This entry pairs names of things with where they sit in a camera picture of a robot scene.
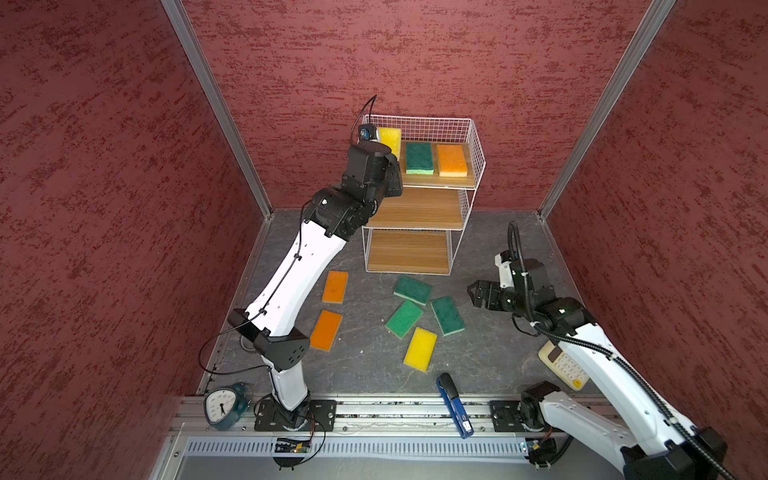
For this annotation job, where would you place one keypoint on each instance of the bottom wooden shelf board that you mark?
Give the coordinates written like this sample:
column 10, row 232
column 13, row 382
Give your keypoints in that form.
column 408, row 251

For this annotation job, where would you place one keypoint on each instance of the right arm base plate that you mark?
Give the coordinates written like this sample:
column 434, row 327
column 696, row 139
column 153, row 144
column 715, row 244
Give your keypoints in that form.
column 516, row 417

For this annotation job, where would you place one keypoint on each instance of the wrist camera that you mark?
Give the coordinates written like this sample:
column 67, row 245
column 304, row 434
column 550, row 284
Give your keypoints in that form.
column 367, row 132
column 512, row 270

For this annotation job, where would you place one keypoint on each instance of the aluminium mounting rail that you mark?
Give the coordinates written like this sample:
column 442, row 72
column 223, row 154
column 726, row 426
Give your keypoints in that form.
column 394, row 415

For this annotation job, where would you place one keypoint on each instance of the top wooden shelf board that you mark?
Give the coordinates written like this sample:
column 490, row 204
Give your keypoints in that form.
column 436, row 180

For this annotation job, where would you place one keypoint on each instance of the middle wooden shelf board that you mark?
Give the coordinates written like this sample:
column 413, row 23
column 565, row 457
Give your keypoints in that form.
column 423, row 208

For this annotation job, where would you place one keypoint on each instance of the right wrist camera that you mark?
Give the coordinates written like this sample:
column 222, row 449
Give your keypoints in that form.
column 512, row 270

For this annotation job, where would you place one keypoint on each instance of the teal alarm clock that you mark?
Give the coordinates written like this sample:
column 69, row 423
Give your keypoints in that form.
column 224, row 407

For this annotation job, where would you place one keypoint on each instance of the dark green sponge top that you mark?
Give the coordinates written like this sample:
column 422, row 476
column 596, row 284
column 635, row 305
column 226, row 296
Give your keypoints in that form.
column 413, row 290

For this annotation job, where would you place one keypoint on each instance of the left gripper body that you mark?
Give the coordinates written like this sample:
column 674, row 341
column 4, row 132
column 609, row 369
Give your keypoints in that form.
column 390, row 186

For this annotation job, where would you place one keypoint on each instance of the right circuit board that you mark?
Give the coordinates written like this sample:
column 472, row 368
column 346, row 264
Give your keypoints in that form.
column 538, row 451

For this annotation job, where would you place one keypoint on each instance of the yellow sponge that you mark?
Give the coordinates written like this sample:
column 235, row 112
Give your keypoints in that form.
column 392, row 138
column 420, row 350

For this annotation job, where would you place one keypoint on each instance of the dark green sponge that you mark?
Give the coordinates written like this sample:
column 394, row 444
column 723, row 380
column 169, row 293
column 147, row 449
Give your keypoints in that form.
column 413, row 290
column 447, row 315
column 419, row 160

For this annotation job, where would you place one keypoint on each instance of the circuit board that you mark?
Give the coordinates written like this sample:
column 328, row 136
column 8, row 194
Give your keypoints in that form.
column 293, row 446
column 538, row 451

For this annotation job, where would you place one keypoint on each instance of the blue black stapler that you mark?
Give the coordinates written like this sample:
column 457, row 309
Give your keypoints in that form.
column 453, row 403

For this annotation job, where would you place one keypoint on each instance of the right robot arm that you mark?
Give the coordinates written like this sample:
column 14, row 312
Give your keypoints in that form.
column 654, row 441

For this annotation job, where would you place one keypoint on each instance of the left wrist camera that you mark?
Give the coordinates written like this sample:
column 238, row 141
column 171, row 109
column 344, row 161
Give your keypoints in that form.
column 367, row 132

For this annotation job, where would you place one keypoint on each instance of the white wire shelf rack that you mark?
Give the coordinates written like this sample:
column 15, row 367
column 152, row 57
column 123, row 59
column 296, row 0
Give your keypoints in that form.
column 442, row 131

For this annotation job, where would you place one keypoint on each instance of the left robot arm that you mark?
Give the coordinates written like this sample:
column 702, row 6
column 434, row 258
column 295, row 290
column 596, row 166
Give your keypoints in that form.
column 327, row 223

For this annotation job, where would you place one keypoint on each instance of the orange sponge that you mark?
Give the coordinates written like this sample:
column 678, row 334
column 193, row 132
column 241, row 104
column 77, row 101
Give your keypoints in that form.
column 335, row 287
column 325, row 330
column 452, row 161

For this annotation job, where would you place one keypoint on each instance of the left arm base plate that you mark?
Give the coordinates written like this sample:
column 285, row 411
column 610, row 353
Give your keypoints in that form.
column 318, row 414

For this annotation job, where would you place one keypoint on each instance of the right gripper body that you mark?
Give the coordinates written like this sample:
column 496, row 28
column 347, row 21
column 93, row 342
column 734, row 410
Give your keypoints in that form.
column 503, row 299

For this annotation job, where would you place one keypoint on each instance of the bright green sponge middle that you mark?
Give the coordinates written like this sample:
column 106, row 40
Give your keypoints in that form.
column 404, row 318

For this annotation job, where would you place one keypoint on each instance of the beige calculator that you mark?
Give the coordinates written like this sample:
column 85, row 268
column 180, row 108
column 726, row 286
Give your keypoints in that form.
column 563, row 366

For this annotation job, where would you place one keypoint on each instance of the left circuit board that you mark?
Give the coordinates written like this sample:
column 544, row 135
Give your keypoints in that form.
column 293, row 446

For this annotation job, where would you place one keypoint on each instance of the wooden shelf board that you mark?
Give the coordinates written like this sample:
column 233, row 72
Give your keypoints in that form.
column 436, row 180
column 408, row 251
column 423, row 208

